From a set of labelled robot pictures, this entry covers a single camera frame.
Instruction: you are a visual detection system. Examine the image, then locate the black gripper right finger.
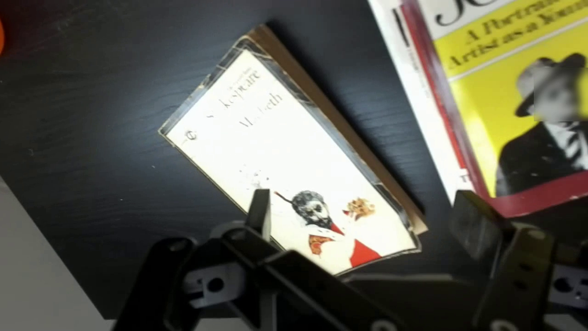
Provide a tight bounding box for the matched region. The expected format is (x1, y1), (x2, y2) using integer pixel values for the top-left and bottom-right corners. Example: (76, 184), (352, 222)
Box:
(449, 189), (588, 331)

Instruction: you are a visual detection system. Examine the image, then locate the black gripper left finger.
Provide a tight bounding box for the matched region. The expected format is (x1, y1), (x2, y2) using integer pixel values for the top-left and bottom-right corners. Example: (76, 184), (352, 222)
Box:
(111, 187), (409, 331)

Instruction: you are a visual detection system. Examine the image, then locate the yellow James Joyce paperback book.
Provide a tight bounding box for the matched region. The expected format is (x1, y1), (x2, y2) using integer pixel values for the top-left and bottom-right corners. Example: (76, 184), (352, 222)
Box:
(400, 0), (588, 221)

